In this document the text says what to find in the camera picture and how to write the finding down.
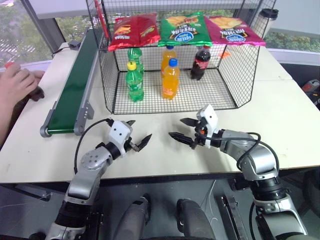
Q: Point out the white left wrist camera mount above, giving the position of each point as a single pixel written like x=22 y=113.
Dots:
x=120 y=133

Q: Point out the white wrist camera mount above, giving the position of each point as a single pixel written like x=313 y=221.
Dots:
x=210 y=117
x=120 y=133

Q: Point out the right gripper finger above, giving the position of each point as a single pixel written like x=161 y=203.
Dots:
x=181 y=138
x=189 y=122

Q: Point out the pink chips bag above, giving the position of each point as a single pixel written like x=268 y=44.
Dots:
x=232 y=32

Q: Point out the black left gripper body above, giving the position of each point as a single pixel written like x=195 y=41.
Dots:
x=129 y=144

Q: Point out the black metal rail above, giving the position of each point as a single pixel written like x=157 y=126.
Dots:
x=230 y=215

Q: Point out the person's bare hand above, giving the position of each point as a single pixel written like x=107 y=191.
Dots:
x=17 y=82

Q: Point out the small black power box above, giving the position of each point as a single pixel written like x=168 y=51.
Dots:
x=73 y=45

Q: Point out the person's bare forearm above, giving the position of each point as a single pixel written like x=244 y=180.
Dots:
x=4 y=122

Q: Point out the green soda bottle yellow cap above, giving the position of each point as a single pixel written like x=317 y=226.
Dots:
x=134 y=85

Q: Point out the black and red power tool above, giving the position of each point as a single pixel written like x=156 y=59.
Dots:
x=311 y=86

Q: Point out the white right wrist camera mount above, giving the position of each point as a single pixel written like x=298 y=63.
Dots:
x=210 y=117

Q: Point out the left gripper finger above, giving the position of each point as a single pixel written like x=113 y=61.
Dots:
x=131 y=122
x=144 y=143

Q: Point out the small orange tag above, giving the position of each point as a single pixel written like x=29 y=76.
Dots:
x=225 y=55

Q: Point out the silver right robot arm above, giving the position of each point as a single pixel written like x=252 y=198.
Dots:
x=257 y=160

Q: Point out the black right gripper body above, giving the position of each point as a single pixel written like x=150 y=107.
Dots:
x=200 y=135

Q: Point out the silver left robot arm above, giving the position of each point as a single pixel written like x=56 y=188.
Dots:
x=92 y=160

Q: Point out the clear tumbler with black lid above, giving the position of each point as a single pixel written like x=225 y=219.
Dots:
x=265 y=25

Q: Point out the green conveyor belt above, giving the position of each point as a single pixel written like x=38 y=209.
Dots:
x=72 y=82

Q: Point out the green chips bag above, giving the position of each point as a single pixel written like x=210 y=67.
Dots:
x=183 y=30

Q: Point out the red chips bag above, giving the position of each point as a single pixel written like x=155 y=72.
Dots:
x=132 y=30

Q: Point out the orange soda bottle blue cap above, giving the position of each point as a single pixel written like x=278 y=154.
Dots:
x=167 y=56
x=170 y=82

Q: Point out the red metal bar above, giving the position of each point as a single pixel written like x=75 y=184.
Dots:
x=100 y=15

